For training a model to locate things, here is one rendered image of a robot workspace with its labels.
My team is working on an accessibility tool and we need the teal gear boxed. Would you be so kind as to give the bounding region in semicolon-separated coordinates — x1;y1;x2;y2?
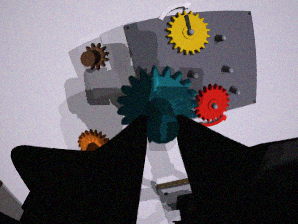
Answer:
117;65;198;144

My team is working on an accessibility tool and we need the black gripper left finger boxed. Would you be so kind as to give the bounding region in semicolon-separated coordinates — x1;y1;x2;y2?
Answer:
11;115;146;224

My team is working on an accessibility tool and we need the red gear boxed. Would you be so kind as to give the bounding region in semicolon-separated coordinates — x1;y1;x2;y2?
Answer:
194;83;230;121

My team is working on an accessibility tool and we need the orange gear with hub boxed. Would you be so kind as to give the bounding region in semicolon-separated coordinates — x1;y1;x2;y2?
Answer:
78;129;110;152

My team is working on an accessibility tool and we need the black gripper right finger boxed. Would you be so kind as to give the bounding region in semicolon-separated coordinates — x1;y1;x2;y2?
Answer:
177;115;298;224

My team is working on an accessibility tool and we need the yellow gear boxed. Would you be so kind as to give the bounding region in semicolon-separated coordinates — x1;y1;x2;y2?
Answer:
166;10;210;55

